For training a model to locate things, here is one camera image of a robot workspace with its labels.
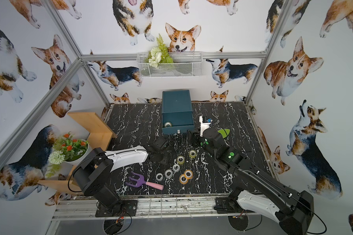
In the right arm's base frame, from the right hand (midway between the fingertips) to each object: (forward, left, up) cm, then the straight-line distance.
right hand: (195, 126), depth 72 cm
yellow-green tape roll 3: (-2, +2, -28) cm, 28 cm away
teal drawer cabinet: (+18, +11, -6) cm, 21 cm away
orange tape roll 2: (-14, +4, -27) cm, 31 cm away
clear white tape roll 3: (-16, +21, -27) cm, 38 cm away
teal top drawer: (+11, +7, -11) cm, 17 cm away
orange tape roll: (-17, +7, -28) cm, 34 cm away
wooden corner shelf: (+7, +60, -20) cm, 63 cm away
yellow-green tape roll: (+11, +16, -11) cm, 22 cm away
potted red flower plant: (-9, +62, -5) cm, 63 cm away
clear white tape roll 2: (-13, +16, -28) cm, 35 cm away
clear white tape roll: (-10, +11, -28) cm, 32 cm away
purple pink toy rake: (-19, +31, -27) cm, 45 cm away
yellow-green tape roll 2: (-5, +9, -28) cm, 29 cm away
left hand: (-3, +19, -27) cm, 33 cm away
